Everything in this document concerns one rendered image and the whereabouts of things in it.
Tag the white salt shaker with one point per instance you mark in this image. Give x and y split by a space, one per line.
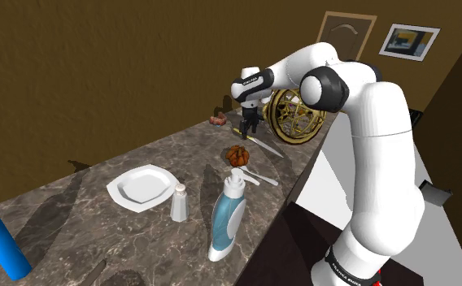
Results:
179 204

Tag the long kitchen knife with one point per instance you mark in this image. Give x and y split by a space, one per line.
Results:
264 145

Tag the white spoon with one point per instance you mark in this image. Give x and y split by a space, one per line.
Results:
259 176

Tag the blue white pump bottle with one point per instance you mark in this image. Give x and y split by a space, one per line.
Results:
225 221

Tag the small red brown object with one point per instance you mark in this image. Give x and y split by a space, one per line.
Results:
218 119

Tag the white plate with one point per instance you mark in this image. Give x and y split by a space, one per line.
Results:
142 187

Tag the brown door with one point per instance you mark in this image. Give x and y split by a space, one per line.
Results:
346 37

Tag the orange pumpkin figure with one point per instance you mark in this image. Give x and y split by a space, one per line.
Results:
237 155

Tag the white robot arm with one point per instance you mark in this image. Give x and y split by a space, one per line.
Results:
377 166

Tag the dark robot stand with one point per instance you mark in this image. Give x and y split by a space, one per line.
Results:
290 245

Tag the small grey box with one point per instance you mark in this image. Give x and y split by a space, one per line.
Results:
435 193

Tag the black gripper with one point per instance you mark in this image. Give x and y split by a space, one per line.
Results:
250 119

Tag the golden armillary sphere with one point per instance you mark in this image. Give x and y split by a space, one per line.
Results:
294 119

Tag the framed wall picture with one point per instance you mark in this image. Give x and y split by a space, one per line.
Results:
409 41

